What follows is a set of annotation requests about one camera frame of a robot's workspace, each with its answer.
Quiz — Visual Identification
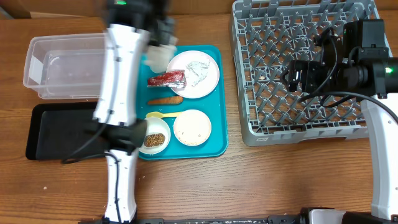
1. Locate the red foil wrapper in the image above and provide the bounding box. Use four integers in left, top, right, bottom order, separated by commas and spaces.
147, 70, 187, 88

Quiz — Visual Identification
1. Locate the foil sheet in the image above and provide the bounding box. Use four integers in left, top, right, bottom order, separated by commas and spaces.
186, 60, 210, 87

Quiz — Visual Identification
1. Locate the white small bowl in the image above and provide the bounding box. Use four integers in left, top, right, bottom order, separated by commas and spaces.
139, 118, 171, 156

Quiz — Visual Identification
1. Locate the brown food piece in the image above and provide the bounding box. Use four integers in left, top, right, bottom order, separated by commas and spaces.
144, 133, 165, 147

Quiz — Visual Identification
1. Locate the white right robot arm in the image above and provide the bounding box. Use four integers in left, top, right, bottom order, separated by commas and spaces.
280, 19, 397, 223

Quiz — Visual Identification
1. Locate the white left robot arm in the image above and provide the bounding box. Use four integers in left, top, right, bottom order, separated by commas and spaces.
61, 0, 175, 223

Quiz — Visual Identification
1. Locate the grey dishwasher rack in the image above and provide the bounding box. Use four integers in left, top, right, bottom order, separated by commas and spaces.
231, 1, 397, 146

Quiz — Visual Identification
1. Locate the white paper cup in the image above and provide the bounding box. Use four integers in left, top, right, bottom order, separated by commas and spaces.
144, 45, 177, 73

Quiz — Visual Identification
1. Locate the white round plate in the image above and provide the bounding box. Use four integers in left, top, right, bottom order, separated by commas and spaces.
167, 50, 220, 99

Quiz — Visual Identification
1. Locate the teal serving tray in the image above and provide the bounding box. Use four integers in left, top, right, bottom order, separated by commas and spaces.
136, 63, 228, 161

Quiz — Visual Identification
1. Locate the yellow plastic spoon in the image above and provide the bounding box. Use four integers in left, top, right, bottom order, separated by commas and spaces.
146, 111, 181, 119

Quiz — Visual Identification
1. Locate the clear plastic bin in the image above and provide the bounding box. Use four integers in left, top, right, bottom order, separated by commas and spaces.
23, 33, 105, 99

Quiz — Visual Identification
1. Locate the black tray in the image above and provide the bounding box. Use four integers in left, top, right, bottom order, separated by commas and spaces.
25, 102, 96, 160

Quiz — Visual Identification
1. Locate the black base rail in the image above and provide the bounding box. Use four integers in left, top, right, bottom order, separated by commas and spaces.
77, 214, 304, 224

